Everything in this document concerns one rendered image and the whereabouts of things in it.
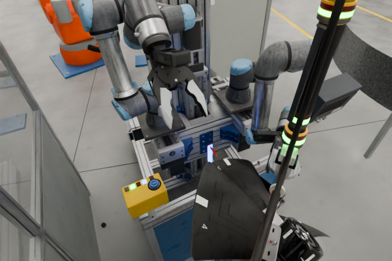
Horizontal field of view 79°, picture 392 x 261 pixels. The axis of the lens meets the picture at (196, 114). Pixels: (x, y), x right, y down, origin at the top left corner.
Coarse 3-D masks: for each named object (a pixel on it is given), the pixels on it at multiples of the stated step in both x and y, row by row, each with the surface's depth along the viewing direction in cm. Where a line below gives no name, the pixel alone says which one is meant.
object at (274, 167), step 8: (280, 152) 47; (296, 152) 46; (272, 160) 56; (280, 160) 47; (296, 160) 48; (272, 168) 54; (288, 168) 50; (296, 168) 54; (288, 176) 51; (296, 176) 53
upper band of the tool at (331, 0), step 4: (324, 0) 32; (328, 0) 34; (332, 0) 34; (348, 0) 33; (352, 0) 32; (356, 0) 31; (328, 4) 31; (332, 4) 31; (344, 4) 30; (348, 4) 30; (352, 4) 31; (344, 12) 31; (324, 16) 32; (340, 24) 32
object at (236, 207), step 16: (208, 176) 58; (224, 176) 61; (208, 192) 56; (224, 192) 58; (240, 192) 61; (208, 208) 53; (224, 208) 56; (240, 208) 59; (256, 208) 62; (192, 224) 49; (224, 224) 54; (240, 224) 57; (256, 224) 60; (192, 240) 48; (208, 240) 50; (224, 240) 53; (240, 240) 56; (256, 240) 59; (192, 256) 46; (208, 256) 49; (224, 256) 52; (240, 256) 55
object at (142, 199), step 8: (144, 184) 97; (160, 184) 97; (128, 192) 95; (136, 192) 94; (144, 192) 94; (152, 192) 94; (160, 192) 94; (128, 200) 92; (136, 200) 92; (144, 200) 92; (152, 200) 94; (160, 200) 97; (168, 200) 100; (128, 208) 90; (136, 208) 92; (144, 208) 94; (152, 208) 97; (136, 216) 95
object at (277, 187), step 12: (336, 0) 25; (336, 12) 25; (336, 24) 26; (324, 36) 27; (324, 48) 28; (324, 60) 29; (312, 72) 30; (312, 84) 31; (300, 108) 34; (300, 120) 35; (288, 156) 39; (276, 192) 38; (264, 228) 35; (264, 240) 34
